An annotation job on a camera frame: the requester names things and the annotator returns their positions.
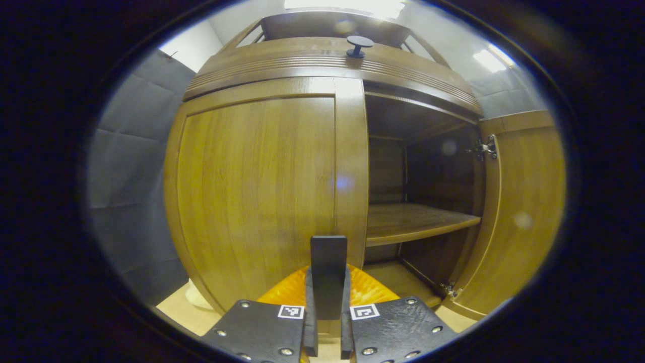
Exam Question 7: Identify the black door handle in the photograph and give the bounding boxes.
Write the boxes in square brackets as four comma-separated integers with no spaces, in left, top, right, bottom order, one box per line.
[310,235,348,321]

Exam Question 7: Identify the small ceiling light panel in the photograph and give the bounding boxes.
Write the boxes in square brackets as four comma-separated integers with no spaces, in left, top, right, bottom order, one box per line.
[473,44,515,74]

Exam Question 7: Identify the black round drawer knob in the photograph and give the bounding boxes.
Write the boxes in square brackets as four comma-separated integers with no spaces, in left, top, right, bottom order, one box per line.
[346,35,374,59]

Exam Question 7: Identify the black backdrop cloth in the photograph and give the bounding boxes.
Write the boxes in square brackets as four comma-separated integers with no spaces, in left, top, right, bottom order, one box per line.
[88,49,197,308]
[476,76,549,120]

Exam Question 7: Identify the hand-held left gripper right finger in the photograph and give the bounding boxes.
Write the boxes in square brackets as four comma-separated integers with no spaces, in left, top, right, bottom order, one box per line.
[340,265,458,363]

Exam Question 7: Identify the wooden double-door shoe cabinet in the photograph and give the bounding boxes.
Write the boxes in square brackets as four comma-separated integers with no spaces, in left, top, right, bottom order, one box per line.
[164,8,566,323]

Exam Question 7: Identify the wooden inner cabinet shelf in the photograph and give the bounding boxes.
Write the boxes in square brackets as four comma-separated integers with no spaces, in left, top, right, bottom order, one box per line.
[366,203,482,248]

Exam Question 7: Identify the large ceiling light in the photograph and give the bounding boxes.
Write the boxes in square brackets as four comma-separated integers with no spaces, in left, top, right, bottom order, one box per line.
[285,0,406,20]

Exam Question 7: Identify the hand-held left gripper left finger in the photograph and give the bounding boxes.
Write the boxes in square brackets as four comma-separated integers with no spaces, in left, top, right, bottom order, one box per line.
[202,266,319,363]

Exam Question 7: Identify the wooden shoe cabinet door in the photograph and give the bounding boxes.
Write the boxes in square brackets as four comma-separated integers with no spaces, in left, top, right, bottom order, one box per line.
[443,110,566,321]
[164,77,369,316]

